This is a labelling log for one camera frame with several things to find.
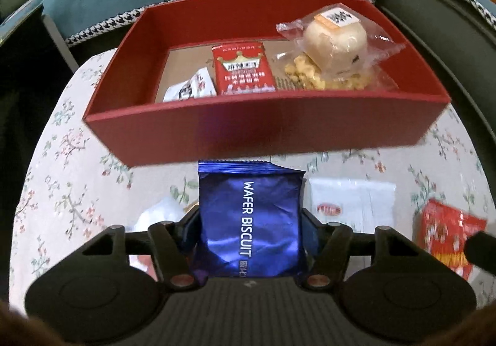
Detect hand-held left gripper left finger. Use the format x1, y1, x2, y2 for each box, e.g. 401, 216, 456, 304
75, 210, 202, 290

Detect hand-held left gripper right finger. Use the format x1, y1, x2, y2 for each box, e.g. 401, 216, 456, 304
301, 208, 423, 290

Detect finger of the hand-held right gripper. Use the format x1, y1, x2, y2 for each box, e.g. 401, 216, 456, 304
465, 229, 496, 265

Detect small red snack packet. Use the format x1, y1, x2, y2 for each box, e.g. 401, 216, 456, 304
416, 199, 488, 281

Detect long white snack packet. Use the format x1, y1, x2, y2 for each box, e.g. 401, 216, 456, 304
308, 177, 398, 232

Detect blue wafer biscuit packet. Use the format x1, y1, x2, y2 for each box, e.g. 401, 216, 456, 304
192, 161, 307, 279

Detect red cardboard box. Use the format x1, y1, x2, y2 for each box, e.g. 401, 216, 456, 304
82, 0, 452, 168

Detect small white snack packet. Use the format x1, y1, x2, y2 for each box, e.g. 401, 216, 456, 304
163, 67, 217, 103

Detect clear bag of yellow twists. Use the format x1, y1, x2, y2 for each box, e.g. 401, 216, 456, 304
271, 52, 400, 93

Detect red crown print snack packet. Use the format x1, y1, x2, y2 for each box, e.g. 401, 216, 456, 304
212, 42, 277, 96

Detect steamed cake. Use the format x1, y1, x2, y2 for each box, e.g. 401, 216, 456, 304
276, 3, 407, 77

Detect dark side table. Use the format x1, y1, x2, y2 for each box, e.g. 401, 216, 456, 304
0, 5, 78, 184

